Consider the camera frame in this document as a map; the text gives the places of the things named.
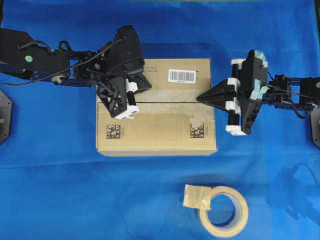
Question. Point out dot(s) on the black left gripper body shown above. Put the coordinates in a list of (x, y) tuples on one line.
[(123, 60)]

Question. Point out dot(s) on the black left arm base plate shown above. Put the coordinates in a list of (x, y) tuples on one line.
[(5, 117)]

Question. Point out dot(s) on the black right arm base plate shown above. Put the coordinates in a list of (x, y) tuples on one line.
[(315, 126)]

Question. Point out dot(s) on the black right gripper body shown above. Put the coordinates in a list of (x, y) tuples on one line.
[(248, 77)]

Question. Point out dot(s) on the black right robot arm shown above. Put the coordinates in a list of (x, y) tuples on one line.
[(300, 95)]

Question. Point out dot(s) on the beige packing tape roll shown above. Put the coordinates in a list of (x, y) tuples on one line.
[(221, 210)]

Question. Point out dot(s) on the brown cardboard box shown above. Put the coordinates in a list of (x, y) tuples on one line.
[(170, 121)]

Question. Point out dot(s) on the blue table cloth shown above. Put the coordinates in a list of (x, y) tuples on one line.
[(54, 185)]

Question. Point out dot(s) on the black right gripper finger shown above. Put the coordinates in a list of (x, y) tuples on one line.
[(220, 103), (219, 89)]

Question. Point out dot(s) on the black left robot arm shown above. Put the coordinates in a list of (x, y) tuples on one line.
[(34, 61)]

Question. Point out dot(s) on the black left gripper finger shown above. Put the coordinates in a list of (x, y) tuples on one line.
[(143, 84)]

